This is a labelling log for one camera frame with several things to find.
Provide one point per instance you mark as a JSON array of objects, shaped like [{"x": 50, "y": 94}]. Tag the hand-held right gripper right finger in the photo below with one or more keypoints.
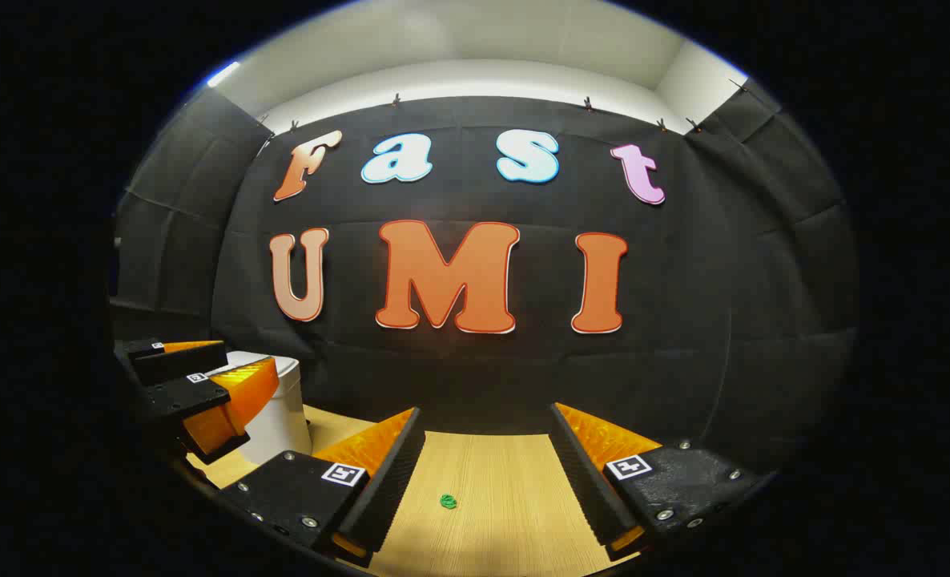
[{"x": 583, "y": 481}]

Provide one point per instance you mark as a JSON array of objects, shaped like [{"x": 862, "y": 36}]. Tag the white desktop garbage bin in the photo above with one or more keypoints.
[{"x": 283, "y": 417}]

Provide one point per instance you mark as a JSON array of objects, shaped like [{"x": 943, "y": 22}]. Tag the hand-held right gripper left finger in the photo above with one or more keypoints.
[{"x": 387, "y": 489}]

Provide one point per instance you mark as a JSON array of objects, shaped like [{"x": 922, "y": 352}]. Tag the black backdrop cloth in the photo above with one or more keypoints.
[{"x": 523, "y": 377}]

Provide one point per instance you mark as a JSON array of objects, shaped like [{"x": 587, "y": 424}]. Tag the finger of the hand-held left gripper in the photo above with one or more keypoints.
[
  {"x": 179, "y": 397},
  {"x": 179, "y": 365}
]

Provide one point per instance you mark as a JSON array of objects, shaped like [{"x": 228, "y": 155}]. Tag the ceiling light strip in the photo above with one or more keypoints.
[{"x": 223, "y": 74}]

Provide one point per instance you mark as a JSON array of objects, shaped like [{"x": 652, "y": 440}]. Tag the wooden desktop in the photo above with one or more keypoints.
[{"x": 491, "y": 497}]

